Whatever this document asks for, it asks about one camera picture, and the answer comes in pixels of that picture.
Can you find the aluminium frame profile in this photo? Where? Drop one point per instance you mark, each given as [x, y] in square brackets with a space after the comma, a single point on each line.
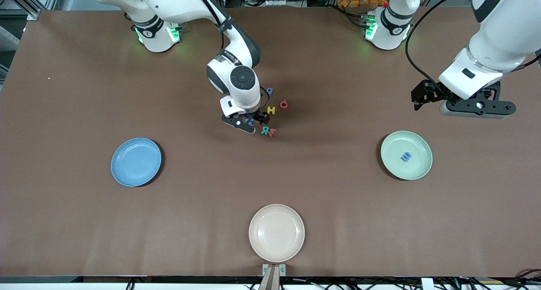
[34, 14]

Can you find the green plate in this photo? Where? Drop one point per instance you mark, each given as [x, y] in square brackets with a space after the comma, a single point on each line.
[418, 167]

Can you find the white tag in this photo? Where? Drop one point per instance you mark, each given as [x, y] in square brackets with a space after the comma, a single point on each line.
[427, 284]

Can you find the grey metal camera mount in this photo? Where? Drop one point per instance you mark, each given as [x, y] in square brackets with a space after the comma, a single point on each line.
[274, 277]

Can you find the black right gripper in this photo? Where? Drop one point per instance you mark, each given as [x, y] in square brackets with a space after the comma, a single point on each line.
[261, 117]

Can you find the yellow uppercase H letter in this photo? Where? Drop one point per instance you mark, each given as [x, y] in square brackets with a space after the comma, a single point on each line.
[271, 110]

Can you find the beige plate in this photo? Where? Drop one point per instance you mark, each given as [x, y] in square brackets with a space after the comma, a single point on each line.
[276, 233]

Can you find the red uppercase Q letter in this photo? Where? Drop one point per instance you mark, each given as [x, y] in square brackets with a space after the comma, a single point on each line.
[280, 104]

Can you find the blue lowercase m letter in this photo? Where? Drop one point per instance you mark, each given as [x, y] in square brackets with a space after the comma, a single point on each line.
[406, 157]

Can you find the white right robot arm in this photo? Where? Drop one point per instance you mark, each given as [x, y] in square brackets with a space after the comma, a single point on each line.
[177, 2]

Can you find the blue plate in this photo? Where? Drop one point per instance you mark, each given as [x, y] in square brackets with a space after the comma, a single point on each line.
[136, 162]

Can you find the teal uppercase R letter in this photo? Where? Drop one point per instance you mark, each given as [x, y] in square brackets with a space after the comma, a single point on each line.
[264, 130]

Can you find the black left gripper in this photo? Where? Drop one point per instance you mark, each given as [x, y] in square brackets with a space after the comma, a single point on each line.
[432, 93]

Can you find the red lowercase m letter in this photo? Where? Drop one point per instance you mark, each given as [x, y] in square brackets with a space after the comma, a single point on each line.
[273, 132]

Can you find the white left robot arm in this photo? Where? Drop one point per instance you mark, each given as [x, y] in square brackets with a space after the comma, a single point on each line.
[503, 28]

